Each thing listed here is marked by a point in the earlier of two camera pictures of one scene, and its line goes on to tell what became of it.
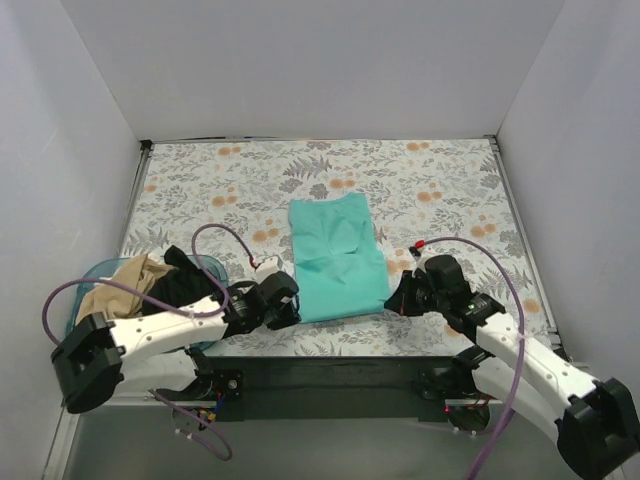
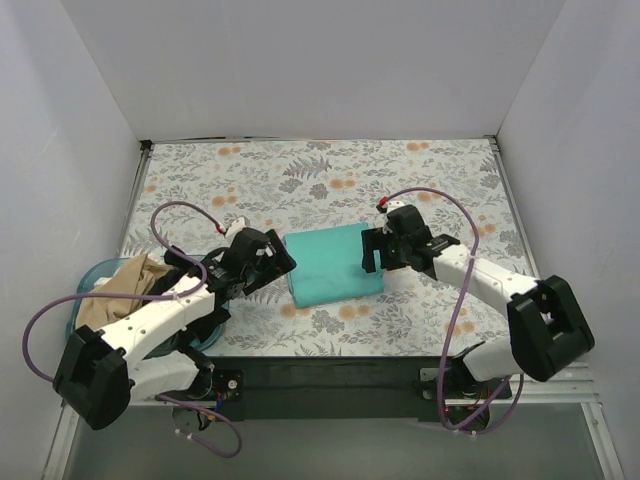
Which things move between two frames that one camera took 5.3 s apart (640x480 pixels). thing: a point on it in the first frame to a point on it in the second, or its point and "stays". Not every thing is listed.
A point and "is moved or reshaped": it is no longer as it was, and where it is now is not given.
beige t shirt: x=118 y=300 stays
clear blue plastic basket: x=210 y=263 stays
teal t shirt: x=339 y=267 is moved or reshaped
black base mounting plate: x=326 y=388 stays
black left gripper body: x=288 y=310 to x=276 y=257
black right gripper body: x=405 y=298 to x=376 y=248
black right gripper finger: x=402 y=300 to x=374 y=239
